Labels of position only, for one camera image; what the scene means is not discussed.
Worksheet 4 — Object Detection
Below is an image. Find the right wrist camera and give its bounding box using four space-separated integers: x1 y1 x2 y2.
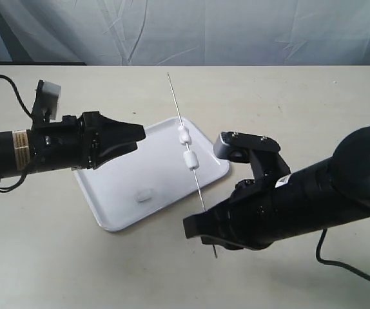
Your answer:
213 131 280 164

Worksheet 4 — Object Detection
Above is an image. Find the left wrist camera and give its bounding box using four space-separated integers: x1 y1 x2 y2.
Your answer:
32 80 61 122

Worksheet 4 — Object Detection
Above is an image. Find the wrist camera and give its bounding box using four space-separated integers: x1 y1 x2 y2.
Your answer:
213 131 280 164
32 80 61 122

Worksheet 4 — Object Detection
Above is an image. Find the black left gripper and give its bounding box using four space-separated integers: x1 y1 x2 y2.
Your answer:
30 111 146 171

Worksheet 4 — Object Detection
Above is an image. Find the white backdrop cloth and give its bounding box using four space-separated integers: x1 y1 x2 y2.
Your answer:
0 1 370 66

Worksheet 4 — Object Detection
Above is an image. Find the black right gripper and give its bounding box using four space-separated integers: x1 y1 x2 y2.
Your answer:
182 173 304 250

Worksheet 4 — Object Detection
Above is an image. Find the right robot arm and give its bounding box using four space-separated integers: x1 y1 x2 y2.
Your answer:
183 126 370 250

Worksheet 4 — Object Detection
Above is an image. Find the white marshmallow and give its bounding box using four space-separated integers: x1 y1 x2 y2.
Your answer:
134 188 153 203
183 150 200 171
178 126 192 145

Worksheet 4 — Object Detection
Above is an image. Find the white plastic tray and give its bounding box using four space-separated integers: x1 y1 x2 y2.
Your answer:
74 117 229 232

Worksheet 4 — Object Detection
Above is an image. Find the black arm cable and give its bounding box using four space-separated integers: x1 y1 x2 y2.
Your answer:
0 74 34 120
315 228 370 285

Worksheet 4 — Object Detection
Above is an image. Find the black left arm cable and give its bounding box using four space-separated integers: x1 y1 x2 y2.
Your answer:
0 74 34 120

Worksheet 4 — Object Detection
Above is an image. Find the thin metal skewer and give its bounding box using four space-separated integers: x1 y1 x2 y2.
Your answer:
166 71 219 259

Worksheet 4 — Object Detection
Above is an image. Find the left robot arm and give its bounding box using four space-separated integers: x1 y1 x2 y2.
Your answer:
0 111 146 180

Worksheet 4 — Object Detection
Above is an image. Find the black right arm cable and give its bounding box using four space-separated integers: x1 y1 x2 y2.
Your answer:
315 228 370 285

